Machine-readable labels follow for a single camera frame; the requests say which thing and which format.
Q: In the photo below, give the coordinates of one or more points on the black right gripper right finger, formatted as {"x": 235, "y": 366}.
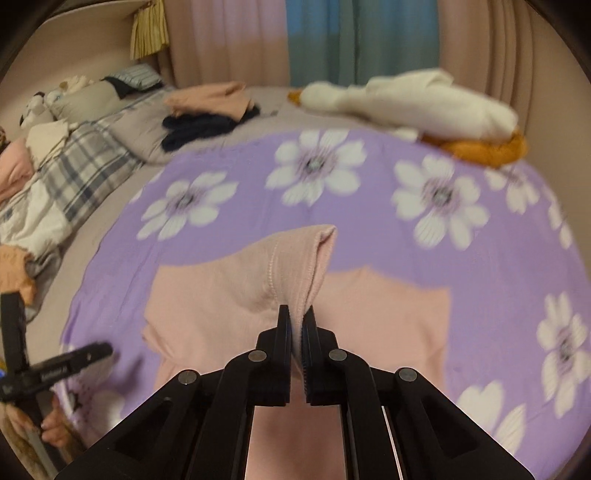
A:
{"x": 332, "y": 375}

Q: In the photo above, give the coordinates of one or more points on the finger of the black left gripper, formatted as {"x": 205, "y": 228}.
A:
{"x": 69, "y": 364}

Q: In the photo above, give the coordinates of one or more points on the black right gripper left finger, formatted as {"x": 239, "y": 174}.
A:
{"x": 261, "y": 377}

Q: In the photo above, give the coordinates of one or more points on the pink striped knit garment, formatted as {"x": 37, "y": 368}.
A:
{"x": 201, "y": 316}

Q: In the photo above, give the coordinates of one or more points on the white crumpled clothes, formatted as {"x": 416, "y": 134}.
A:
{"x": 33, "y": 222}

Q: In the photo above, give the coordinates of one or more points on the folded dark navy clothes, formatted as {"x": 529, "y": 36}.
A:
{"x": 186, "y": 128}

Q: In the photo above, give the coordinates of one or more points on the folded pink clothes pile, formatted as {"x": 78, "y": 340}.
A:
{"x": 226, "y": 99}

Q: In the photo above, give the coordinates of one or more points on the person's left hand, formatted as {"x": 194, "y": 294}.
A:
{"x": 56, "y": 429}

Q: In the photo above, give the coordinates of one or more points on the purple floral bed sheet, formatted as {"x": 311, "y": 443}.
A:
{"x": 518, "y": 344}

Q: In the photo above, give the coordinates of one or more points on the pink cloth at bedside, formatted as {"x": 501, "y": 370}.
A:
{"x": 16, "y": 169}

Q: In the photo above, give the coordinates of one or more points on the grey plaid blanket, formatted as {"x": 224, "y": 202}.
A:
{"x": 91, "y": 166}

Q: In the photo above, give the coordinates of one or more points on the striped grey pillow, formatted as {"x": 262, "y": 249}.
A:
{"x": 134, "y": 79}

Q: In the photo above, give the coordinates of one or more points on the blue teal curtain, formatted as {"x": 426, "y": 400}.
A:
{"x": 351, "y": 42}

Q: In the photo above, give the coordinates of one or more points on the pink curtain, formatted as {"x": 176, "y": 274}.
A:
{"x": 220, "y": 41}

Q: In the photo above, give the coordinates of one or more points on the yellow striped hanging cloth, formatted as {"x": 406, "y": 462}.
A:
{"x": 149, "y": 32}

